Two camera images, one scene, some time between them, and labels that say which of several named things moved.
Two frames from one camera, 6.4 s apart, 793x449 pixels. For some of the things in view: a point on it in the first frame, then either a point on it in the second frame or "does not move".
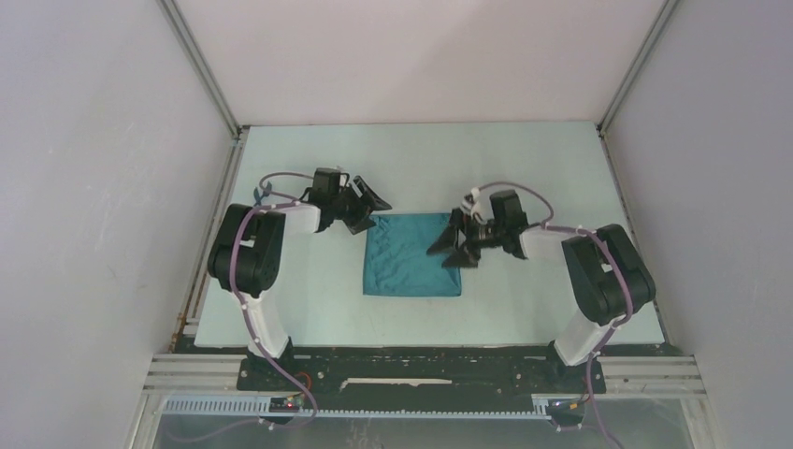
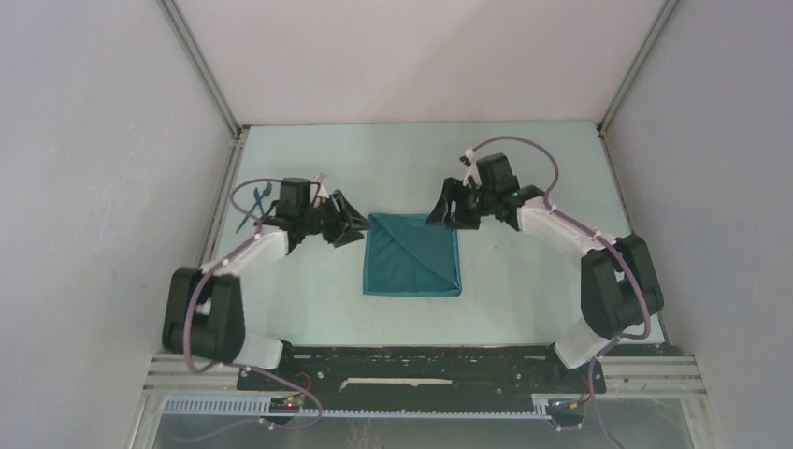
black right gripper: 462,257 -> 440,214
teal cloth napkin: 396,261 does not move
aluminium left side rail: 190,311 does not move
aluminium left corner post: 202,66 does not move
